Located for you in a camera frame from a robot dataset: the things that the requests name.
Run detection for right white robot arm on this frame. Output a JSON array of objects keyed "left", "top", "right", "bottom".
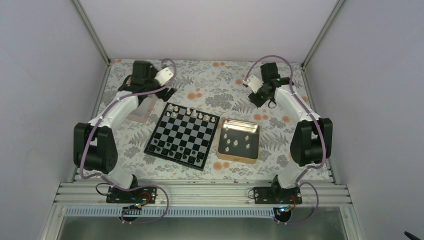
[{"left": 243, "top": 62, "right": 333, "bottom": 204}]

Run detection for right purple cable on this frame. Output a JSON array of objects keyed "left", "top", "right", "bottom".
[{"left": 243, "top": 54, "right": 329, "bottom": 226}]

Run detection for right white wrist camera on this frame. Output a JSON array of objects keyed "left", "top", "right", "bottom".
[{"left": 243, "top": 74, "right": 263, "bottom": 94}]

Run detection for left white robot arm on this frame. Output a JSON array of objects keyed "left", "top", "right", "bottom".
[{"left": 73, "top": 60, "right": 177, "bottom": 203}]

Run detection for pink metal tin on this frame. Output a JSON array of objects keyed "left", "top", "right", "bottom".
[{"left": 126, "top": 95, "right": 158, "bottom": 123}]

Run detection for purple cable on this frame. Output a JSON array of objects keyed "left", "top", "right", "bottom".
[
  {"left": 243, "top": 54, "right": 329, "bottom": 226},
  {"left": 79, "top": 58, "right": 178, "bottom": 225}
]

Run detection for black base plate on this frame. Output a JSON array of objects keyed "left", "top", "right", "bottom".
[
  {"left": 253, "top": 187, "right": 303, "bottom": 205},
  {"left": 105, "top": 186, "right": 157, "bottom": 205}
]

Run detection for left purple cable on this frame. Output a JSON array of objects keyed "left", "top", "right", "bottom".
[{"left": 79, "top": 58, "right": 178, "bottom": 225}]

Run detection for yellow metal tin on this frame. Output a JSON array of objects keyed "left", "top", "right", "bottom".
[{"left": 216, "top": 119, "right": 261, "bottom": 165}]

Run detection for black white chess board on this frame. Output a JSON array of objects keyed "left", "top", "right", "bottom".
[{"left": 144, "top": 102, "right": 220, "bottom": 171}]

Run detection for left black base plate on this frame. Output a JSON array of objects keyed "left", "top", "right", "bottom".
[{"left": 105, "top": 186, "right": 157, "bottom": 205}]

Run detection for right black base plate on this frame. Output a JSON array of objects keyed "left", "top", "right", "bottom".
[{"left": 253, "top": 187, "right": 303, "bottom": 205}]

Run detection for aluminium mounting rail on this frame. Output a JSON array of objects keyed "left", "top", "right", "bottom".
[{"left": 53, "top": 180, "right": 353, "bottom": 207}]

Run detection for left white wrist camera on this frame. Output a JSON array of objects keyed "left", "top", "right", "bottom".
[{"left": 154, "top": 67, "right": 174, "bottom": 87}]

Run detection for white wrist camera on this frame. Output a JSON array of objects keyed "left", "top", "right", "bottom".
[
  {"left": 154, "top": 67, "right": 174, "bottom": 87},
  {"left": 243, "top": 74, "right": 263, "bottom": 94}
]

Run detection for floral table mat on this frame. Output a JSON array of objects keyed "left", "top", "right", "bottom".
[{"left": 114, "top": 60, "right": 296, "bottom": 181}]

